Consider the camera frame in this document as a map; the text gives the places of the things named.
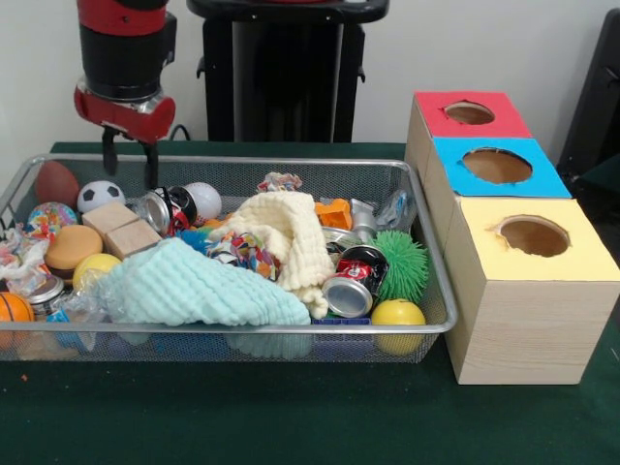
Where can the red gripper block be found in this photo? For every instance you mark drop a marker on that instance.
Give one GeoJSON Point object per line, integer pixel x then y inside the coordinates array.
{"type": "Point", "coordinates": [131, 118]}

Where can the mint green waffle cloth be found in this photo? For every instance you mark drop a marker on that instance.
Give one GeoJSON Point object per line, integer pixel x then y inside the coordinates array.
{"type": "Point", "coordinates": [194, 286]}

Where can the cream waffle cloth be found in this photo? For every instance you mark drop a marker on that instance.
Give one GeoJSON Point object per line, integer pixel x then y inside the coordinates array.
{"type": "Point", "coordinates": [291, 237]}

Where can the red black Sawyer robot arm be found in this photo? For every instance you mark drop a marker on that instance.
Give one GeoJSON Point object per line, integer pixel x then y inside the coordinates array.
{"type": "Point", "coordinates": [126, 48]}

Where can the clear shallow mesh bin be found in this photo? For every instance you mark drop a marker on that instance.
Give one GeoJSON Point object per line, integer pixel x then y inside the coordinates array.
{"type": "Point", "coordinates": [426, 329]}

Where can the wooden box with three holes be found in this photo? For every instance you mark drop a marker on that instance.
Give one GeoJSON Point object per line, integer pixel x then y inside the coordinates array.
{"type": "Point", "coordinates": [523, 300]}

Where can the small black white soccer ball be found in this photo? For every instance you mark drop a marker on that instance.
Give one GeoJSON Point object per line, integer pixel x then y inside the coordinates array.
{"type": "Point", "coordinates": [100, 197]}

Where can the plain wooden block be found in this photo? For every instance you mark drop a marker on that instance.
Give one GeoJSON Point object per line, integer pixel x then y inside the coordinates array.
{"type": "Point", "coordinates": [109, 218]}
{"type": "Point", "coordinates": [134, 237]}

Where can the small brown football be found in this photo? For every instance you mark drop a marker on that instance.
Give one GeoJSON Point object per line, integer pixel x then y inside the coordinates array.
{"type": "Point", "coordinates": [55, 181]}

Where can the small white baseball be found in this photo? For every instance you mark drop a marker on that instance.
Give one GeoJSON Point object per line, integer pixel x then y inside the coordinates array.
{"type": "Point", "coordinates": [205, 199]}

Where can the small globe print ball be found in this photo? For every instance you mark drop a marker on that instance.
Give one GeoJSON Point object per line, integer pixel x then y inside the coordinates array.
{"type": "Point", "coordinates": [53, 218]}

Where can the brown round burger toy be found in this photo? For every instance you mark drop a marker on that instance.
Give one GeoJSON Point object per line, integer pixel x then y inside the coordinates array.
{"type": "Point", "coordinates": [73, 247]}

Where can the plain yellow ball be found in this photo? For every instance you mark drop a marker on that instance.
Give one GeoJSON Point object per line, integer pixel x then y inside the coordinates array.
{"type": "Point", "coordinates": [97, 269]}

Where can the small orange basketball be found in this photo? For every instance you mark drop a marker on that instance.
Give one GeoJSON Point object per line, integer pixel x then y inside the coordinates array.
{"type": "Point", "coordinates": [14, 308]}

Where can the orange toy building block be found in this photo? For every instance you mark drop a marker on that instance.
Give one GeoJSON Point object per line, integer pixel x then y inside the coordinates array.
{"type": "Point", "coordinates": [334, 213]}

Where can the black silver drink can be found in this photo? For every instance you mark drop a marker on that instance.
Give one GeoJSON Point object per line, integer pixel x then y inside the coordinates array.
{"type": "Point", "coordinates": [349, 281]}

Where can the green fuzzy toy with eyes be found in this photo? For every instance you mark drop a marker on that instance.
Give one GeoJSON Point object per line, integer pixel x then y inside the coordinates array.
{"type": "Point", "coordinates": [405, 263]}

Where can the dark green table cloth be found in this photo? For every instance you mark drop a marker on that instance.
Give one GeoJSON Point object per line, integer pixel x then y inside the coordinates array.
{"type": "Point", "coordinates": [291, 417]}

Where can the yellow smiley ball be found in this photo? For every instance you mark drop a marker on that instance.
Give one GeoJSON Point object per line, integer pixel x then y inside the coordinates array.
{"type": "Point", "coordinates": [397, 315]}

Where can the black stand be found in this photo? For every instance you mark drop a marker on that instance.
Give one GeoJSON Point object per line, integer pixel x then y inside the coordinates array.
{"type": "Point", "coordinates": [596, 107]}

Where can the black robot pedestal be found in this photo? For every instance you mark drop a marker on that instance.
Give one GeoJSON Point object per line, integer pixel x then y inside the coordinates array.
{"type": "Point", "coordinates": [291, 77]}

